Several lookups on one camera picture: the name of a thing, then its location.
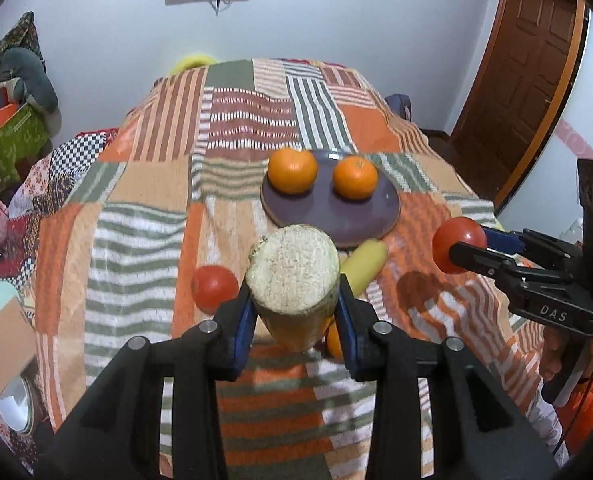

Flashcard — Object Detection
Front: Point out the large orange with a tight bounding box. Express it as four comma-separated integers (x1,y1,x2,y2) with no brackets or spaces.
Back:
333,156,379,200
267,146,319,196

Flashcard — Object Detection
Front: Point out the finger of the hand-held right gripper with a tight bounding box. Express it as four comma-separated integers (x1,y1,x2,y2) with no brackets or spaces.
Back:
449,241,527,283
481,226,585,271

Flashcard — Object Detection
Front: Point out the yellow banana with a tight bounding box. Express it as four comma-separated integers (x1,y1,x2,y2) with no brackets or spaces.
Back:
339,239,390,298

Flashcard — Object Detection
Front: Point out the round metal bowl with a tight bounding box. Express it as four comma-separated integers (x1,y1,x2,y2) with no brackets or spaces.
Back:
0,375,37,436

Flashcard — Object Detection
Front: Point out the checkered quilt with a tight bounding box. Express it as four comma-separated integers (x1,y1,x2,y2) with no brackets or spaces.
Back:
26,129,122,221

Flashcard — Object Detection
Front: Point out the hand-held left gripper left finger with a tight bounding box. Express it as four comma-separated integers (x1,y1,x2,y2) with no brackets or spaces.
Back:
36,280,257,480

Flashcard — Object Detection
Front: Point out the red tomato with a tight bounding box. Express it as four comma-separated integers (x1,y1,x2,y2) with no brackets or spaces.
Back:
191,265,240,315
431,216,488,275

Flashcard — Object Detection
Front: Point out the grey bundled cloth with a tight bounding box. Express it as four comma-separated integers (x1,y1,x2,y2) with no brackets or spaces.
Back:
0,47,60,116

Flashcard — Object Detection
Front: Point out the small orange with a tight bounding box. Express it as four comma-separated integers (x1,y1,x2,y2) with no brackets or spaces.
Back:
325,317,347,361

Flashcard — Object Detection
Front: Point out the yellow round cushion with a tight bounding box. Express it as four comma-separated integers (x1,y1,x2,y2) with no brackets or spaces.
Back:
169,52,217,75

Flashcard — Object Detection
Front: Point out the brown cardboard sheet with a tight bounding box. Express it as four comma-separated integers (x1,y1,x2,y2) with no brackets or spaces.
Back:
0,296,40,396

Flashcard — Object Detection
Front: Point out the orange box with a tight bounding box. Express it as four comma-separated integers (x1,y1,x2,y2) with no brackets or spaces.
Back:
0,102,28,133

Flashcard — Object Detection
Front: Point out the striped patchwork blanket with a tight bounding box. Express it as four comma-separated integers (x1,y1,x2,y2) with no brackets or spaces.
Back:
34,57,572,480

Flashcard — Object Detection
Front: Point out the green patterned cloth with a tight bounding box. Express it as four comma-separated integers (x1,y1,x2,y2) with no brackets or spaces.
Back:
0,105,53,196

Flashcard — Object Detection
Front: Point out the blue bag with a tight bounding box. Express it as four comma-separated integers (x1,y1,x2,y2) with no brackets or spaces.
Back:
384,92,415,122

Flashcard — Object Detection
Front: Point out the person's right hand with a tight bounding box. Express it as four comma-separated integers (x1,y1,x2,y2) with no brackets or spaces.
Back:
537,328,571,384

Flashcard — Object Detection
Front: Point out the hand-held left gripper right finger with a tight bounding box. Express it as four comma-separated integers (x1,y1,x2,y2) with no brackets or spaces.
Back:
334,275,562,480

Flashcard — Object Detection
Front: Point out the purple round plate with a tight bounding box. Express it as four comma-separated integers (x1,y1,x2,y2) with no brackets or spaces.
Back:
260,149,402,250

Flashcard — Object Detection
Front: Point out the brown wooden door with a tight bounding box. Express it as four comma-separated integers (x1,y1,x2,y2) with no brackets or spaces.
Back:
449,0,590,206

